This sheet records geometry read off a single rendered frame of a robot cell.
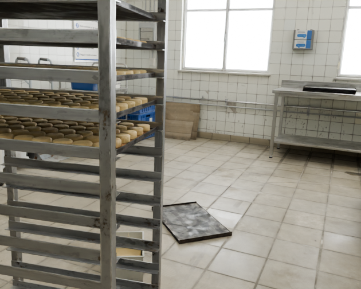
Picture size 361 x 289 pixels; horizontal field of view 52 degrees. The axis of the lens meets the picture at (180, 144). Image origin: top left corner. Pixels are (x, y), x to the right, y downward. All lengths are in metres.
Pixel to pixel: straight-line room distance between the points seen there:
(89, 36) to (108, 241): 0.48
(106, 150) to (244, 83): 4.85
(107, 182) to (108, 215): 0.08
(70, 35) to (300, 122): 4.83
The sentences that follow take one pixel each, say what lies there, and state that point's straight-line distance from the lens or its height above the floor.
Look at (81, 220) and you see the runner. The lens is 0.98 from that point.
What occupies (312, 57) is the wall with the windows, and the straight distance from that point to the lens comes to 5.47.
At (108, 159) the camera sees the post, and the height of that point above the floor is 0.96.
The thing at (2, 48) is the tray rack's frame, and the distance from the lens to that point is 1.54.
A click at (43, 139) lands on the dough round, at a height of 0.97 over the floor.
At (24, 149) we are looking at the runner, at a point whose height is 0.95.
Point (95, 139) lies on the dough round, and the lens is 1.02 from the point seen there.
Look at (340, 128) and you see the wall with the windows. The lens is 5.51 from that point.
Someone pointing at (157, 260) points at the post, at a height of 0.45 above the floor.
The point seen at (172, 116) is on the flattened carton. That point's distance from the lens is 5.84.
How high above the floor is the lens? 1.18
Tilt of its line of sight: 13 degrees down
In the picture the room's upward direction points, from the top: 2 degrees clockwise
